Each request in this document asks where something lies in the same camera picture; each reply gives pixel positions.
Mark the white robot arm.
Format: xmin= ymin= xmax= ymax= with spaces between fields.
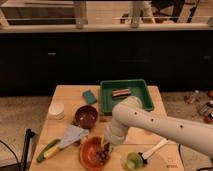
xmin=104 ymin=96 xmax=213 ymax=159

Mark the green plastic tray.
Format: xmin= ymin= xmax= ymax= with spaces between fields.
xmin=99 ymin=79 xmax=154 ymax=116

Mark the teal sponge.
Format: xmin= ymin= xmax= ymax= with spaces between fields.
xmin=82 ymin=90 xmax=97 ymax=105

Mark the orange red bowl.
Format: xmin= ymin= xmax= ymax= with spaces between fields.
xmin=79 ymin=136 xmax=109 ymax=171

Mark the dark brown bowl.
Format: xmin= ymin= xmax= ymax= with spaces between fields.
xmin=75 ymin=105 xmax=98 ymax=129

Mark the black stand left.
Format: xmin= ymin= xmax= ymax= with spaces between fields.
xmin=20 ymin=128 xmax=35 ymax=171

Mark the green cup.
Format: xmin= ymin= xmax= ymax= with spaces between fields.
xmin=123 ymin=152 xmax=144 ymax=171

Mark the grey folded cloth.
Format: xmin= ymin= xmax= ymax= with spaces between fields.
xmin=59 ymin=125 xmax=89 ymax=149

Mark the striped block in tray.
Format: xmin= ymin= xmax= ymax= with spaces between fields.
xmin=112 ymin=88 xmax=132 ymax=98

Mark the yellow corn toy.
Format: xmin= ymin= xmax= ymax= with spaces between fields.
xmin=44 ymin=145 xmax=60 ymax=159

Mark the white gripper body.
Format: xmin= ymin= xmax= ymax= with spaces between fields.
xmin=104 ymin=125 xmax=123 ymax=145

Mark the purple grape bunch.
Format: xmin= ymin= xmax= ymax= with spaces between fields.
xmin=96 ymin=143 xmax=112 ymax=164

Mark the white handled brush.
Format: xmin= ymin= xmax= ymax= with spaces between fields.
xmin=140 ymin=139 xmax=168 ymax=164

